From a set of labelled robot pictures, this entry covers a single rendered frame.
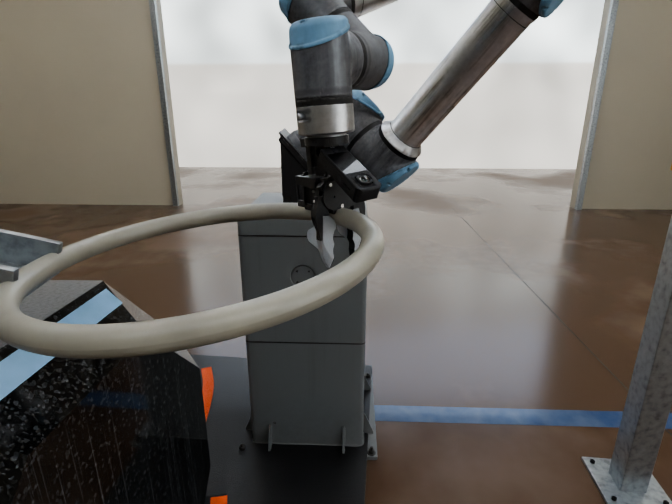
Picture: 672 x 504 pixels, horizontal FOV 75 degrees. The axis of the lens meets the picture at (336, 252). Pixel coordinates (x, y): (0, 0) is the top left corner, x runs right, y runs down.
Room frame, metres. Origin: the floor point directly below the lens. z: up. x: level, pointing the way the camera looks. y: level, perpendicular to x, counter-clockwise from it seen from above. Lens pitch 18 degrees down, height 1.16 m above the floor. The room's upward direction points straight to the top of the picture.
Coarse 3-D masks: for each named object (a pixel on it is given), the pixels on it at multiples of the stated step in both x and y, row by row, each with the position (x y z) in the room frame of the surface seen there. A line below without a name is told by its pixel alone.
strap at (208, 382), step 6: (204, 372) 1.72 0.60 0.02; (210, 372) 1.72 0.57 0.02; (204, 378) 1.67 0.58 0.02; (210, 378) 1.67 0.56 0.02; (204, 384) 1.63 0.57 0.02; (210, 384) 1.63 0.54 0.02; (204, 390) 1.58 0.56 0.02; (210, 390) 1.58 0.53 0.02; (204, 396) 1.54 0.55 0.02; (210, 396) 1.54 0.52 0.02; (204, 402) 1.50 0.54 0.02; (210, 402) 1.50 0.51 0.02; (204, 408) 1.47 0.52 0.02
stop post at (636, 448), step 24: (648, 312) 1.15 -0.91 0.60; (648, 336) 1.13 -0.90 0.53; (648, 360) 1.10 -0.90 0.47; (648, 384) 1.08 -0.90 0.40; (624, 408) 1.15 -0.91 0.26; (648, 408) 1.08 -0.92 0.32; (624, 432) 1.13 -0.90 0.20; (648, 432) 1.08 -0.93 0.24; (624, 456) 1.10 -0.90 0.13; (648, 456) 1.07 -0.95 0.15; (600, 480) 1.12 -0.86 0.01; (624, 480) 1.08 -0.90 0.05; (648, 480) 1.07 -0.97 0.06
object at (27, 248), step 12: (0, 240) 0.59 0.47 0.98; (12, 240) 0.59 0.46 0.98; (24, 240) 0.59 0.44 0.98; (36, 240) 0.60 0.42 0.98; (48, 240) 0.60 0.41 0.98; (0, 252) 0.59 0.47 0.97; (12, 252) 0.59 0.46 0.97; (24, 252) 0.59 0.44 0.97; (36, 252) 0.59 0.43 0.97; (48, 252) 0.60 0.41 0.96; (60, 252) 0.60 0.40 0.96; (0, 264) 0.50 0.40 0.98; (12, 264) 0.59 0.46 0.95; (24, 264) 0.59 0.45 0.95; (0, 276) 0.49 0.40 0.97; (12, 276) 0.49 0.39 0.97; (36, 288) 0.54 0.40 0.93
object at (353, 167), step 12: (324, 156) 0.68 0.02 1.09; (336, 156) 0.68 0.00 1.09; (348, 156) 0.69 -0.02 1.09; (324, 168) 0.69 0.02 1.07; (336, 168) 0.66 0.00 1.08; (348, 168) 0.66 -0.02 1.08; (360, 168) 0.66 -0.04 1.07; (336, 180) 0.66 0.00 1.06; (348, 180) 0.63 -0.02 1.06; (360, 180) 0.63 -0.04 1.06; (372, 180) 0.63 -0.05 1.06; (348, 192) 0.63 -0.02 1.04; (360, 192) 0.62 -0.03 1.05; (372, 192) 0.63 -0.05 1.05
